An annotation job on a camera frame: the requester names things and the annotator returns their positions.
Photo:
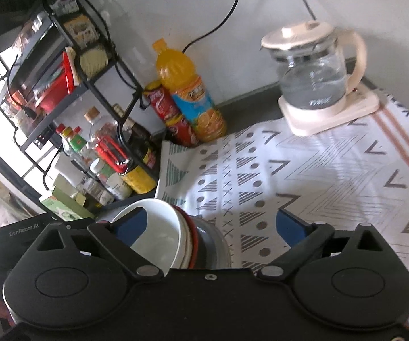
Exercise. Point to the beige kettle base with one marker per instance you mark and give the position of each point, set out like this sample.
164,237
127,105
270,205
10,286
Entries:
360,102

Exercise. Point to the glass kettle with beige handle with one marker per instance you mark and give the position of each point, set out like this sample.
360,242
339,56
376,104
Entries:
318,64

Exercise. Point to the red rimmed plate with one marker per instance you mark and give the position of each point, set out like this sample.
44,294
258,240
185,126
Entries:
193,238

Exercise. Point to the orange juice bottle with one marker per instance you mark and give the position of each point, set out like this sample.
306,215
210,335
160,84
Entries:
178,75

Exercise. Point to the red cola can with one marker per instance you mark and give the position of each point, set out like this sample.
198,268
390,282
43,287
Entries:
170,114

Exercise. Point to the patterned white table cloth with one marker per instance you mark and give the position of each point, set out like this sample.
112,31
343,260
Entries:
356,173

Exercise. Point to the dark soy sauce bottle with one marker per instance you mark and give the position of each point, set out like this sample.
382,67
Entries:
135,143

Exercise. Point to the black wire spice rack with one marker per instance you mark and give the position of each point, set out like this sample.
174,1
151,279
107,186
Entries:
67,59

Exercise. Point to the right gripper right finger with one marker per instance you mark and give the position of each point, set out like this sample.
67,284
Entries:
291,228

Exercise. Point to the white bakery plate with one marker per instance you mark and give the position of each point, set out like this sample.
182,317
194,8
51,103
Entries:
213,251

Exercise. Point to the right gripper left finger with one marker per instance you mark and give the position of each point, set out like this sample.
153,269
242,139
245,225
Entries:
129,227

